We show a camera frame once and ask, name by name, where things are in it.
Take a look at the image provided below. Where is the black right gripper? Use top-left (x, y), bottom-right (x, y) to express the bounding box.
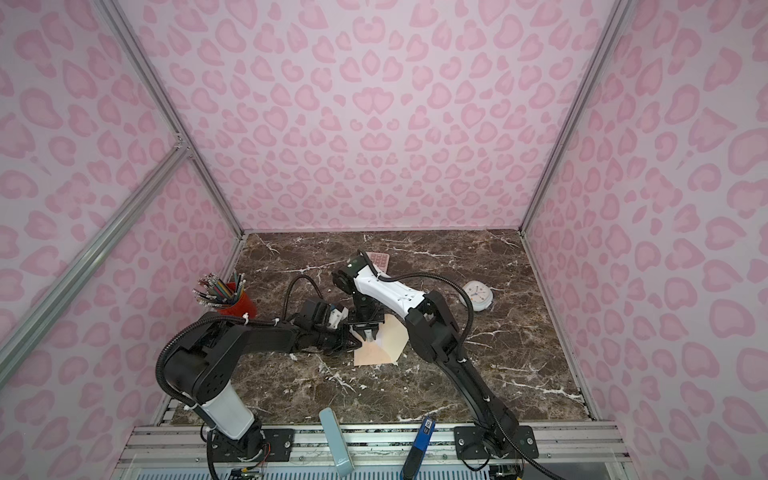
top-left (346, 293), bottom-right (384, 340)

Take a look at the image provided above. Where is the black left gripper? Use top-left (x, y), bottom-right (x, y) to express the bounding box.
top-left (312, 323), bottom-right (364, 356)

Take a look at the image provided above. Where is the beige envelope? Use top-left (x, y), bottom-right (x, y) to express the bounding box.
top-left (353, 314), bottom-right (409, 366)

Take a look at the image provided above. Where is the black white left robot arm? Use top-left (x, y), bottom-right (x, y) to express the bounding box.
top-left (155, 276), bottom-right (362, 465)

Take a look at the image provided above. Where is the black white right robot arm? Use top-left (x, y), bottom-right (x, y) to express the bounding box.
top-left (332, 251), bottom-right (538, 463)

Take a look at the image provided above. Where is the pink calculator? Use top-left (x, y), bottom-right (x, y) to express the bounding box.
top-left (367, 252), bottom-right (390, 273)

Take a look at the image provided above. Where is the red pencil cup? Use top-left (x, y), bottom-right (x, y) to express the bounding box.
top-left (218, 287), bottom-right (258, 320)

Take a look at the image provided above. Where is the white round clock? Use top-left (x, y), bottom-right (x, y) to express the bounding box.
top-left (463, 280), bottom-right (494, 312)

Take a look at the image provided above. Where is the light blue stapler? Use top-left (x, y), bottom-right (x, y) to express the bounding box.
top-left (319, 407), bottom-right (355, 479)

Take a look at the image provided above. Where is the blue utility knife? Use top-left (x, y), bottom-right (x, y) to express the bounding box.
top-left (400, 416), bottom-right (436, 480)

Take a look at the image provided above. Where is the coloured pencils bundle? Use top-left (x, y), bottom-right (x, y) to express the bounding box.
top-left (192, 273), bottom-right (245, 309)

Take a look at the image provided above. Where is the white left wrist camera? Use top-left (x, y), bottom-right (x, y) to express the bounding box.
top-left (294, 299), bottom-right (349, 331)

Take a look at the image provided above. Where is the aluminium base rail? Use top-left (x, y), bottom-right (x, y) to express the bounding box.
top-left (111, 421), bottom-right (639, 479)

